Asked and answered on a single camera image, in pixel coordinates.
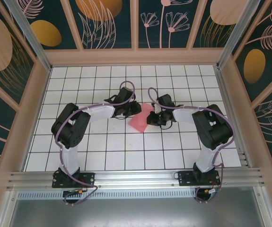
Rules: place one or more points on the pink cloth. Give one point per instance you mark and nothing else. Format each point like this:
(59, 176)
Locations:
(139, 123)

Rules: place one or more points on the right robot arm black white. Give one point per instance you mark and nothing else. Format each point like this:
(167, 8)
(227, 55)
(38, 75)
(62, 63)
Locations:
(211, 132)

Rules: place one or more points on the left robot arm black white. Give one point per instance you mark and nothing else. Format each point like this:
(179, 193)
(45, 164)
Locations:
(69, 127)

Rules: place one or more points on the grey metal sheet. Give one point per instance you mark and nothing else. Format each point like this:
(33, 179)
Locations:
(135, 212)

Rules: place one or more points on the black controller board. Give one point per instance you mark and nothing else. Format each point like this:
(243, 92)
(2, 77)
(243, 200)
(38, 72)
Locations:
(73, 192)
(211, 190)

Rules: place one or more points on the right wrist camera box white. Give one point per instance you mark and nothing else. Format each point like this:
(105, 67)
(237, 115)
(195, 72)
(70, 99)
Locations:
(157, 108)

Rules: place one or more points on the aluminium mounting rail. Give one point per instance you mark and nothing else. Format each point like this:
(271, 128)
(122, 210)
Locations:
(135, 178)

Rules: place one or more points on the aluminium side rail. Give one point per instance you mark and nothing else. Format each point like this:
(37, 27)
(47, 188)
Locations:
(225, 94)

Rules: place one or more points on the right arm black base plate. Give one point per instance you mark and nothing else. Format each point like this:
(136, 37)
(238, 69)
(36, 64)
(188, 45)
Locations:
(185, 180)

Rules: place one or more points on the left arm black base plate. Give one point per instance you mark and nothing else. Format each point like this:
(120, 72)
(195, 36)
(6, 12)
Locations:
(88, 177)

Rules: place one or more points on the aluminium frame post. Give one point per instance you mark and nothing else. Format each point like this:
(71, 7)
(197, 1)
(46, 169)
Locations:
(236, 35)
(29, 35)

